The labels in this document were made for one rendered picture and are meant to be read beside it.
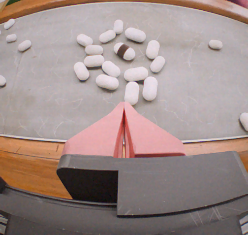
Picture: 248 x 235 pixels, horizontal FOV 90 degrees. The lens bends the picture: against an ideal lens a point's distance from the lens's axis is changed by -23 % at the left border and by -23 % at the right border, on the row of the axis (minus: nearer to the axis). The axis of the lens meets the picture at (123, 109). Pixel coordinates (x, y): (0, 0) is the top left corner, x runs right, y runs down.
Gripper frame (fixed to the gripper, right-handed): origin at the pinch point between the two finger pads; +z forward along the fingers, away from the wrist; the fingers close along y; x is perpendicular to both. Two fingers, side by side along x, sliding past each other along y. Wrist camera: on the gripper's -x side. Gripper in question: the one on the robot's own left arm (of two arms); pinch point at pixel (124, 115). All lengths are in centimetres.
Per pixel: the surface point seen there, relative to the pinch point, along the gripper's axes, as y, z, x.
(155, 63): -4.9, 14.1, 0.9
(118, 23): 1.1, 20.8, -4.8
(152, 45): -4.6, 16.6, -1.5
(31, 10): 23.1, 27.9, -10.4
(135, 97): -1.6, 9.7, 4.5
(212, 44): -17.3, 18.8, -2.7
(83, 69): 6.4, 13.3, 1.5
